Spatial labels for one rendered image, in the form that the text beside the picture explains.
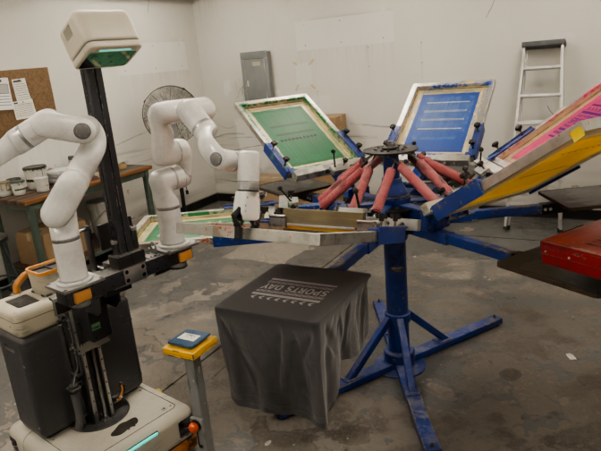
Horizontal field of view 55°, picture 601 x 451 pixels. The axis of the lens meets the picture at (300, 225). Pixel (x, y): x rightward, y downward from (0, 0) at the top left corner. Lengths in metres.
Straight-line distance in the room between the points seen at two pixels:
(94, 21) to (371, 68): 4.93
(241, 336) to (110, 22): 1.18
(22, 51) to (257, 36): 2.72
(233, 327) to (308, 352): 0.32
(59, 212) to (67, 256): 0.19
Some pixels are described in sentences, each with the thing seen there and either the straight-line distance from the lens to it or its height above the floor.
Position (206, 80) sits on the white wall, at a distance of 7.88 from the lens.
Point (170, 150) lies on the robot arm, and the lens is 2.29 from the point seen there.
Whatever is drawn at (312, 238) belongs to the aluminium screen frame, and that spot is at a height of 1.28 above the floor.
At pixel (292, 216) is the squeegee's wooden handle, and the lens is 2.52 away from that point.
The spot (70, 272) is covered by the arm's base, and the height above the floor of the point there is 1.19.
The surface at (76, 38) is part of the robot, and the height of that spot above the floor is 1.95.
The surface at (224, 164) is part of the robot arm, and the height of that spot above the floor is 1.51.
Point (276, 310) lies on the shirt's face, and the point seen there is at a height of 0.95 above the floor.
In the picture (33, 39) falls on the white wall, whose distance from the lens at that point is 6.21.
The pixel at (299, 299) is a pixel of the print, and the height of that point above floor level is 0.95.
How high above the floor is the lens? 1.83
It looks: 16 degrees down
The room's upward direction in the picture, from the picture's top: 5 degrees counter-clockwise
